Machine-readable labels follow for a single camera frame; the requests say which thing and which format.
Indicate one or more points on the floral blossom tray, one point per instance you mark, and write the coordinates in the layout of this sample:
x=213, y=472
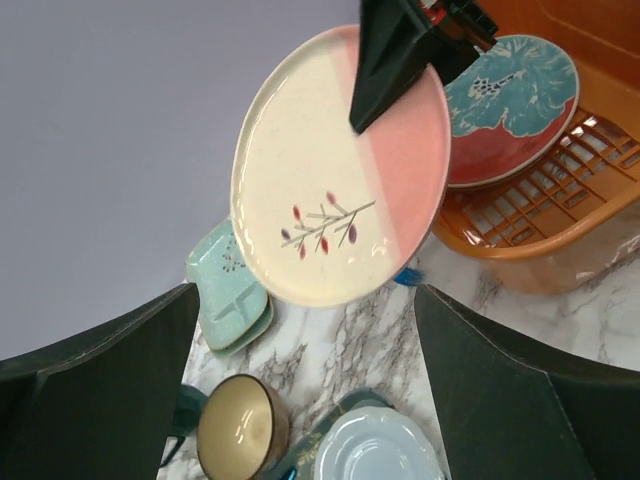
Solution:
x=298, y=462

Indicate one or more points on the lower mint rectangular dish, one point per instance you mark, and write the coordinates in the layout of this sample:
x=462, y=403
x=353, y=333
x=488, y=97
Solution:
x=260, y=326

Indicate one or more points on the dark green mug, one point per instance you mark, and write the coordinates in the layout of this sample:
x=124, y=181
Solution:
x=187, y=412

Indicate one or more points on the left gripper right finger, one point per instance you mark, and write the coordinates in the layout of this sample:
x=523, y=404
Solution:
x=512, y=407

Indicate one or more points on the red plate teal flower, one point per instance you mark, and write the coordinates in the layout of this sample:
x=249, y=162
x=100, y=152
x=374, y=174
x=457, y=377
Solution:
x=508, y=108

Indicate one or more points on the upper mint rectangular dish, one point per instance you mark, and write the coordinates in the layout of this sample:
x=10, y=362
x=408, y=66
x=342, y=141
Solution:
x=231, y=299

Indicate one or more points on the orange plastic bin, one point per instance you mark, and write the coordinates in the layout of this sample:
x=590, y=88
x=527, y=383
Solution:
x=575, y=210

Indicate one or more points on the blue plastic fork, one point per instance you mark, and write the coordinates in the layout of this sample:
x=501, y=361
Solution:
x=410, y=277

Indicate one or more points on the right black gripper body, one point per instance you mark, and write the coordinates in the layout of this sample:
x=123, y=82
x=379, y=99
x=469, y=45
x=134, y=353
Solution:
x=452, y=25

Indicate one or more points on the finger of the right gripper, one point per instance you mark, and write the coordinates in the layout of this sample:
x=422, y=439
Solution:
x=390, y=61

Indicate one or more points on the mint rectangular dish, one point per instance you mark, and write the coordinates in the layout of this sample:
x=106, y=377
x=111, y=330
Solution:
x=231, y=299
x=260, y=326

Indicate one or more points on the light blue scalloped plate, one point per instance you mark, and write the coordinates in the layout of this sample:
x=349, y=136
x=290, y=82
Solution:
x=371, y=443

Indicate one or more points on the pink and cream plate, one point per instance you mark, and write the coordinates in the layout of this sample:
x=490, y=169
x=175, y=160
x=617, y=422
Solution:
x=323, y=215

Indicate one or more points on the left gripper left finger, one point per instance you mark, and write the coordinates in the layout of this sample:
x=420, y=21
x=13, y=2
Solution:
x=99, y=405

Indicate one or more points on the brown cream bowl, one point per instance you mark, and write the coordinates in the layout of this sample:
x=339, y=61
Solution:
x=243, y=431

